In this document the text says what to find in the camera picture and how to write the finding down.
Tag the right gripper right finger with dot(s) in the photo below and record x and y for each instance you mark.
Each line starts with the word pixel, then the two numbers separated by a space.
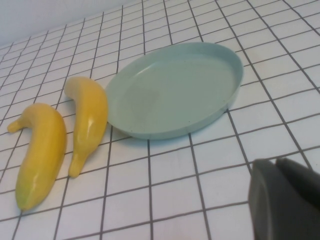
pixel 305 180

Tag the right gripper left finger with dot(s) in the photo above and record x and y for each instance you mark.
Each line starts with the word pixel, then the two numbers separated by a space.
pixel 280 212

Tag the yellow banana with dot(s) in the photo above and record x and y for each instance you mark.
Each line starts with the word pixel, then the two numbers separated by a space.
pixel 90 117
pixel 42 155

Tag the light blue round plate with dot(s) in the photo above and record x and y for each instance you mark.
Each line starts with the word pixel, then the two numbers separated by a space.
pixel 175 95

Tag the white grid-pattern tablecloth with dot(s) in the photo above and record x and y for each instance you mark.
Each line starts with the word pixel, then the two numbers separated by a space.
pixel 175 195

